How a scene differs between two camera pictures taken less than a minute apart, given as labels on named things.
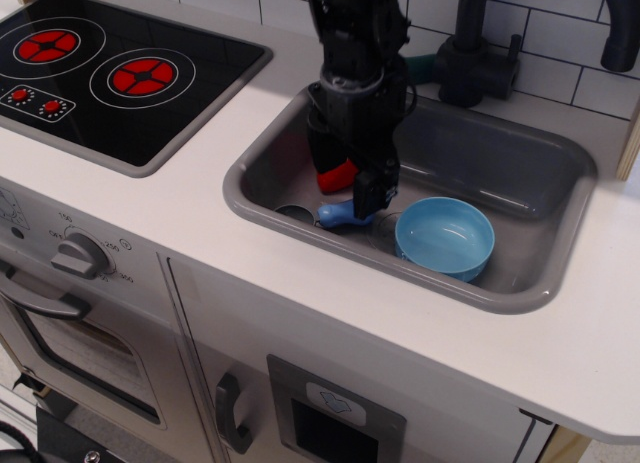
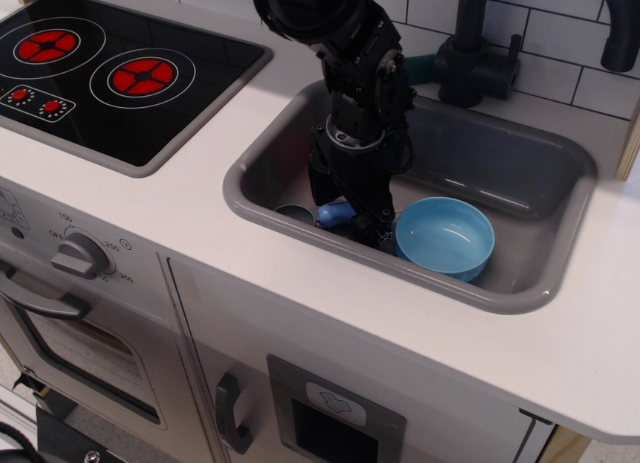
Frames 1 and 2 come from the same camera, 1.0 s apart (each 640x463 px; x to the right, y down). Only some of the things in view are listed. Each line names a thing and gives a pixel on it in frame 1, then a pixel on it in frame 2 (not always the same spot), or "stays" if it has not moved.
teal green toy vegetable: x=421 y=68 stays
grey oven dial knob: x=83 y=254 stays
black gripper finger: x=328 y=149 to x=324 y=185
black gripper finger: x=374 y=191 to x=374 y=226
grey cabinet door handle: x=237 y=439 stays
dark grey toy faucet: x=468 y=74 stays
